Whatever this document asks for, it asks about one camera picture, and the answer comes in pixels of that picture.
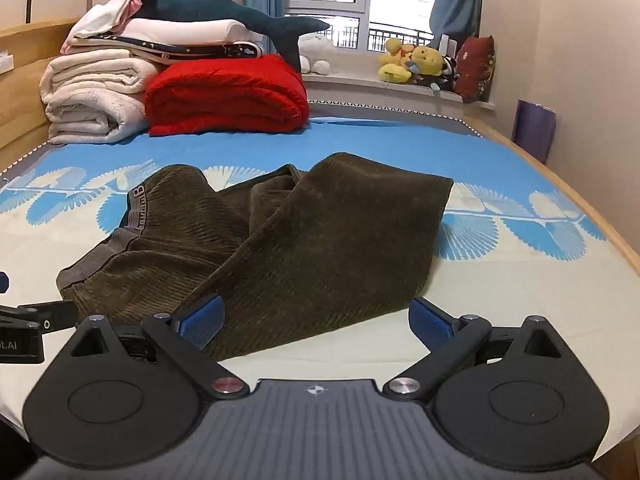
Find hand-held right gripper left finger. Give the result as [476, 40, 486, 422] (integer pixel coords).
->
[70, 294, 249, 402]

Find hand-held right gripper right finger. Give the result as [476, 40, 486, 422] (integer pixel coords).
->
[382, 296, 558, 402]

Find brown corduroy pants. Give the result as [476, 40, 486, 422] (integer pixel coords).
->
[56, 152, 455, 361]

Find blue white leaf-print bed sheet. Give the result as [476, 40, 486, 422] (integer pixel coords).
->
[0, 115, 640, 463]

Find white folded quilt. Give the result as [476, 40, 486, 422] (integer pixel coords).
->
[39, 52, 166, 146]

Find purple bag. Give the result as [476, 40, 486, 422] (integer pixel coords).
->
[511, 99, 557, 165]

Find red folded blanket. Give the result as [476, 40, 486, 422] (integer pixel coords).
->
[145, 54, 311, 137]

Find window sill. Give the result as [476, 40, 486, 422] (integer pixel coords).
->
[300, 72, 497, 112]

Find wooden headboard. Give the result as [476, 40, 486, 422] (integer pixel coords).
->
[0, 17, 84, 163]

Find dark plush toy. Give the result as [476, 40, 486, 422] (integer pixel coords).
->
[414, 55, 459, 93]

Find red cushion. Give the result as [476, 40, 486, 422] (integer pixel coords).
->
[453, 35, 496, 104]

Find yellow duck plush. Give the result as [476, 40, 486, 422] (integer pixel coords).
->
[378, 37, 417, 84]

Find yellow round plush toy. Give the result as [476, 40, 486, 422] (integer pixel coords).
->
[407, 46, 446, 79]

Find white pink folded cloth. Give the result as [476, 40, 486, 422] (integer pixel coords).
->
[60, 0, 144, 54]

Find white seal plush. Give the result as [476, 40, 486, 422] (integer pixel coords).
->
[298, 34, 337, 75]

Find white folded duvet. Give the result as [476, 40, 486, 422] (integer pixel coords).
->
[72, 17, 264, 45]

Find blue shark plush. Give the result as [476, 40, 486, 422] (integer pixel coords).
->
[134, 0, 331, 73]

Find window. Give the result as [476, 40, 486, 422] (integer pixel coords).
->
[284, 0, 445, 54]

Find wooden bed frame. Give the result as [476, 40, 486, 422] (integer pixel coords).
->
[462, 115, 640, 281]

